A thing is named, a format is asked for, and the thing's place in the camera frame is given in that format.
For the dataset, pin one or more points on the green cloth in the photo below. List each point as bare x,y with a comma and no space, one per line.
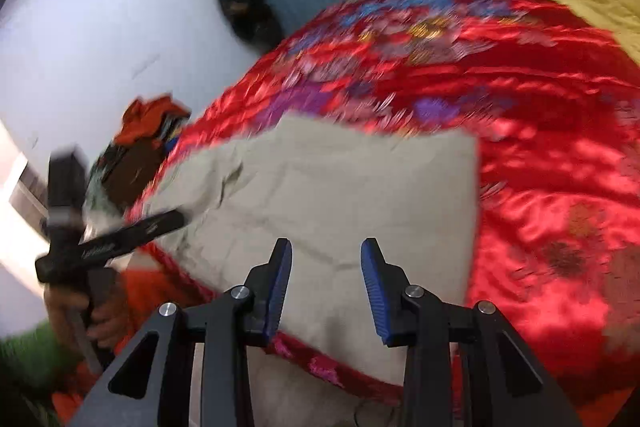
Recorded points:
30,362

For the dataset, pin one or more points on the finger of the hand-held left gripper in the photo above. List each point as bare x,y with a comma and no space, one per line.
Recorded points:
157,224

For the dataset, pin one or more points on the black hanging coat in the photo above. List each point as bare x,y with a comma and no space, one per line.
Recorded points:
240,2

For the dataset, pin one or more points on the person's left hand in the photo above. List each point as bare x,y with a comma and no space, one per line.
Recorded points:
107,324

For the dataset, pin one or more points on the orange garment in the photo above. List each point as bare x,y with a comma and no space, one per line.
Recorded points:
145,119

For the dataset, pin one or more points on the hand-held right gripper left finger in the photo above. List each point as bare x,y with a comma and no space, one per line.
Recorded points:
277,297

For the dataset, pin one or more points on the grey-green cloth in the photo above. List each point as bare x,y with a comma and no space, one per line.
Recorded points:
97,194

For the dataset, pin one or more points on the brown wooden cabinet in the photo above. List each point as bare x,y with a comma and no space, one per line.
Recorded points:
135,172

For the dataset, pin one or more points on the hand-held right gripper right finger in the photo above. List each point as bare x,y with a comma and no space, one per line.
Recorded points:
377,297

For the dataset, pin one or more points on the red floral satin blanket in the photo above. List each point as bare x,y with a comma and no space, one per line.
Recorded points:
525,132

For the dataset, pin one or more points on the beige pants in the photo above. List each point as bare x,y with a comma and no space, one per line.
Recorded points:
325,197

